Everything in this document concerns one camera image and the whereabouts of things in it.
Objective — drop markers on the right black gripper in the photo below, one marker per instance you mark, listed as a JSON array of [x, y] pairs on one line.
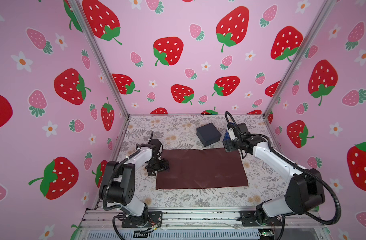
[[228, 143]]

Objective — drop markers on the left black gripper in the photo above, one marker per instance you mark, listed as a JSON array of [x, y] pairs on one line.
[[165, 165]]

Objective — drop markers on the dark red wrapping paper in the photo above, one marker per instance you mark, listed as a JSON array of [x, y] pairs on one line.
[[202, 169]]

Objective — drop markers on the dark navy gift box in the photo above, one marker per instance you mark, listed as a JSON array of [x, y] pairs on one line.
[[208, 134]]

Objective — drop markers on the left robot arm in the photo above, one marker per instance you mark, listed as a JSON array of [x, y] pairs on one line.
[[117, 188]]

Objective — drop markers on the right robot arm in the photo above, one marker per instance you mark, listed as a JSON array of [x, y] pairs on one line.
[[304, 192]]

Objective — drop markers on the blue tape dispenser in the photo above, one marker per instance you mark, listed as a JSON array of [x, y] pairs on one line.
[[227, 136]]

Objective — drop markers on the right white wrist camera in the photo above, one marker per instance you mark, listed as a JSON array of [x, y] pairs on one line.
[[231, 133]]

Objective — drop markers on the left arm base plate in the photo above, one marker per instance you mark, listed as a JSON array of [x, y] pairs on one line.
[[147, 220]]

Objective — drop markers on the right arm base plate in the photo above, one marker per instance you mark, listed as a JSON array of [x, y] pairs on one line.
[[258, 219]]

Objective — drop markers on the aluminium rail frame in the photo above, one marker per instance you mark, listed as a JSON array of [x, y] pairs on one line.
[[205, 223]]

